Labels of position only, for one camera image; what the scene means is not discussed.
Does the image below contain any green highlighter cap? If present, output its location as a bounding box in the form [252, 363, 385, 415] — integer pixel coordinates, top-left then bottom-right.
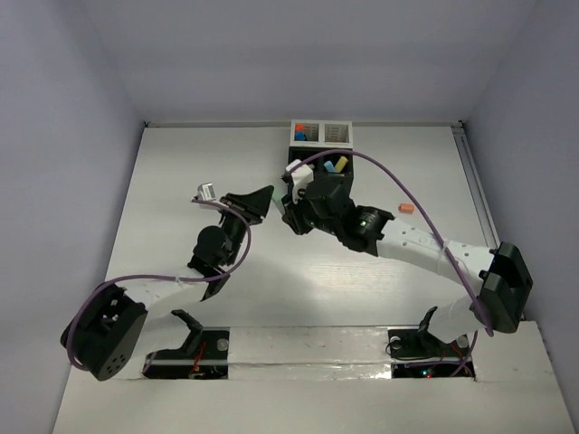
[271, 190, 284, 206]

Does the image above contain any light blue highlighter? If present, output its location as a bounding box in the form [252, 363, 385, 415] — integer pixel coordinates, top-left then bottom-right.
[324, 161, 337, 174]

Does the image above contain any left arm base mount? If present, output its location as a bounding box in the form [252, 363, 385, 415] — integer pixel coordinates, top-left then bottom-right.
[142, 309, 230, 380]

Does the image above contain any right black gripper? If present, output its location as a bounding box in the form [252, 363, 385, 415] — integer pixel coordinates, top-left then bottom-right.
[280, 180, 341, 236]

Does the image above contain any black slotted container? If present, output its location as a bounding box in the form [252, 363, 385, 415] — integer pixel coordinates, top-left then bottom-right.
[288, 146, 354, 193]

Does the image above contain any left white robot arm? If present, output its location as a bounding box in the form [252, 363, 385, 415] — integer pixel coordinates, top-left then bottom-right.
[61, 184, 274, 382]

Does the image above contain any metal rail right edge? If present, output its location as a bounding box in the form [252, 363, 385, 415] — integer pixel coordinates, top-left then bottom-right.
[451, 121, 499, 248]

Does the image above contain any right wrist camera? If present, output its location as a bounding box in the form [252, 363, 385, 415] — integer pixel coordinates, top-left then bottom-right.
[282, 159, 314, 203]

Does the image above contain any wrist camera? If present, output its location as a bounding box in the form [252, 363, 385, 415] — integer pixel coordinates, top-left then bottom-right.
[192, 183, 217, 203]
[282, 159, 314, 203]

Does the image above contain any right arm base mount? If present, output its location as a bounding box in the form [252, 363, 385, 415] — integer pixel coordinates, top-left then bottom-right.
[384, 307, 475, 379]

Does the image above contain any orange cap black highlighter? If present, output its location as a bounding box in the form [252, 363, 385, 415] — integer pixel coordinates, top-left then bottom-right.
[294, 125, 304, 141]

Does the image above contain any white slotted container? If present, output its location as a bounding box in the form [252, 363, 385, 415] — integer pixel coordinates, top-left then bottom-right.
[289, 119, 354, 149]

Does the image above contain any yellow highlighter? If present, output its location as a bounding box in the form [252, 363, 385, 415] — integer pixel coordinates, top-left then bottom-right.
[335, 156, 348, 173]

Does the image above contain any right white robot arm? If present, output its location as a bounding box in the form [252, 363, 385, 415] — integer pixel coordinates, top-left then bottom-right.
[281, 174, 533, 354]

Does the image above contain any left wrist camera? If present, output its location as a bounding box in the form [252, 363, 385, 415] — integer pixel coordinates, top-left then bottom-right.
[192, 183, 217, 203]

